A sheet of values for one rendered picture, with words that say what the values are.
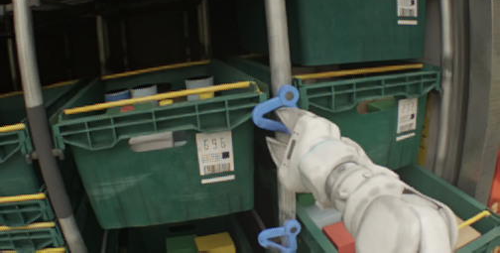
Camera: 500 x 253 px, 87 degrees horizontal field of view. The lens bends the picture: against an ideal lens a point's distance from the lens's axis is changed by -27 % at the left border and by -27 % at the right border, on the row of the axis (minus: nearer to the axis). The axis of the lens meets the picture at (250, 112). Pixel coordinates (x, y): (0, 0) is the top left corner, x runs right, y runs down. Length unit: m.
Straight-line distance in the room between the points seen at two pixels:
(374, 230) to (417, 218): 0.04
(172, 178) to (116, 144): 0.12
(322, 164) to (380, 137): 0.42
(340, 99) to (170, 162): 0.35
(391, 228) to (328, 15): 0.49
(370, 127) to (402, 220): 0.51
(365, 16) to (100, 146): 0.57
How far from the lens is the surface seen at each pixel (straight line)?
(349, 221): 0.33
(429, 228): 0.29
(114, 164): 0.64
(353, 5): 0.70
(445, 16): 0.86
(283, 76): 0.60
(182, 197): 0.67
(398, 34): 0.78
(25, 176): 0.71
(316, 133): 0.44
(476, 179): 0.87
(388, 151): 0.83
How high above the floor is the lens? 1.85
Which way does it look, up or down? 15 degrees down
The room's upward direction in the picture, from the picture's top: 5 degrees counter-clockwise
